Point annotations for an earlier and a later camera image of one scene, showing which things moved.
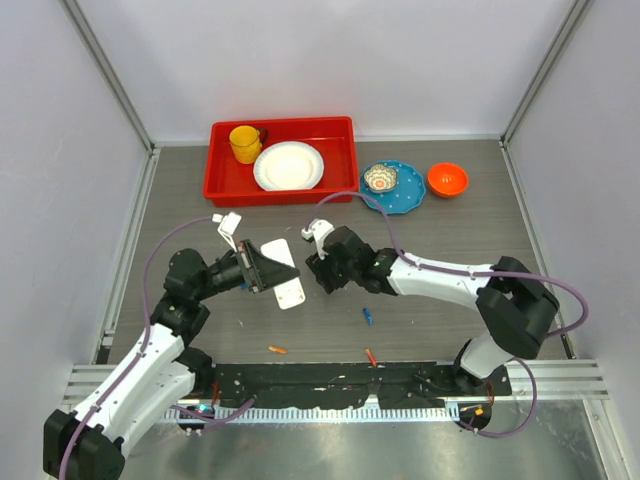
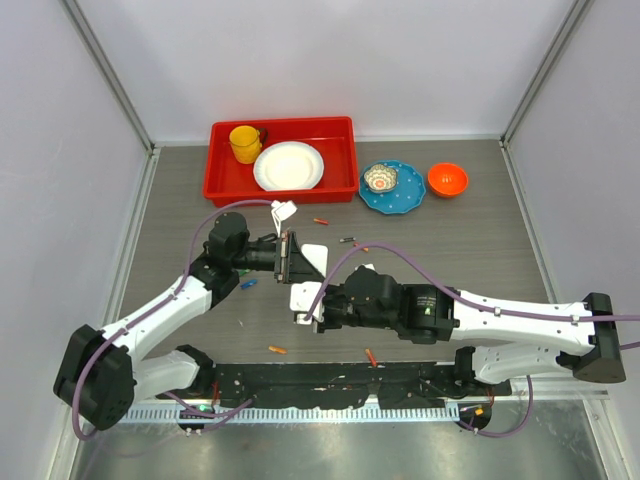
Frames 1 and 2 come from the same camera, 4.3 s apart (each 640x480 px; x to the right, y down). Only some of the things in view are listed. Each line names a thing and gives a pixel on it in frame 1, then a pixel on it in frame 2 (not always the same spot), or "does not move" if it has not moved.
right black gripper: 321,269 -> 327,324
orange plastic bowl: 447,179 does not move
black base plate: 350,385 does not move
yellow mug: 245,143 does not move
